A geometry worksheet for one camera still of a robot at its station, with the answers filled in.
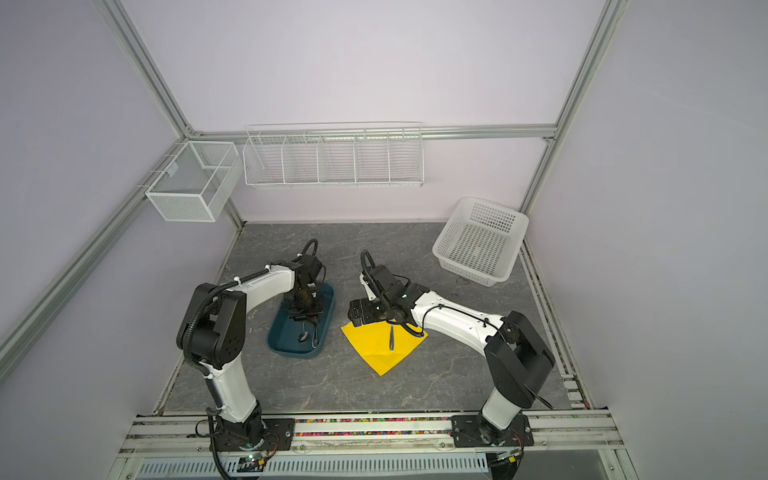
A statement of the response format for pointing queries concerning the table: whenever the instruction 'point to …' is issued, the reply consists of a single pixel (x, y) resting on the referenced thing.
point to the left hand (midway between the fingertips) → (318, 322)
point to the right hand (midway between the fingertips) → (360, 314)
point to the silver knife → (315, 339)
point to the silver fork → (391, 341)
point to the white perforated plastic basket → (481, 241)
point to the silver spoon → (304, 334)
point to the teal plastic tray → (285, 330)
